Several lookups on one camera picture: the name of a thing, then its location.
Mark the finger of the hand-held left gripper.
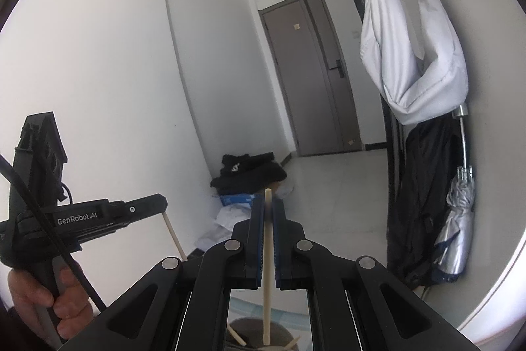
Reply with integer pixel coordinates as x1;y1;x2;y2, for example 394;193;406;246
108;193;168;229

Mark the white plastic parcel bag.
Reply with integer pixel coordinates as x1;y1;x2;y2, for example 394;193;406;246
216;206;252;230

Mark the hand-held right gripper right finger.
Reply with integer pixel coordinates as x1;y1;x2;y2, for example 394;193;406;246
274;198;465;351

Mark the white grey utensil holder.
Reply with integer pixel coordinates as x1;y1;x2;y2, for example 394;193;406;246
227;317;302;351

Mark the black hanging jacket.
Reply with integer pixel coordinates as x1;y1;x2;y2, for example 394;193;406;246
386;114;465;288

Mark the white hanging bag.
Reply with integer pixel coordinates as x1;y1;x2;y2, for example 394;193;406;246
359;0;469;125

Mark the blue cardboard box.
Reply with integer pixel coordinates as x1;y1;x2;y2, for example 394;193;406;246
219;192;257;208

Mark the teal white plaid tablecloth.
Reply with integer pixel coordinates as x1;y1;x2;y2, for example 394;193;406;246
228;302;309;325

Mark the grey plastic parcel bag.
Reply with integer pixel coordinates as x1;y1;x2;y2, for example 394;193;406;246
196;225;233;250

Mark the silver folded umbrella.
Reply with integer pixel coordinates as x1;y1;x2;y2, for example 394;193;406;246
431;104;475;282

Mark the grey door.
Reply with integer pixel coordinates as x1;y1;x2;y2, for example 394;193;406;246
260;0;362;158

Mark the person's left hand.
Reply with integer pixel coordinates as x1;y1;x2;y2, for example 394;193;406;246
7;266;94;332

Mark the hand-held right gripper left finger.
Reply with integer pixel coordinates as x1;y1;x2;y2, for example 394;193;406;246
101;197;264;351

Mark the black cable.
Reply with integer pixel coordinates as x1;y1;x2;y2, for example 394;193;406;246
0;155;108;311

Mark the black clothes heap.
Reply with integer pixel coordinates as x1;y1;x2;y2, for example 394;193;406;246
210;152;287;195

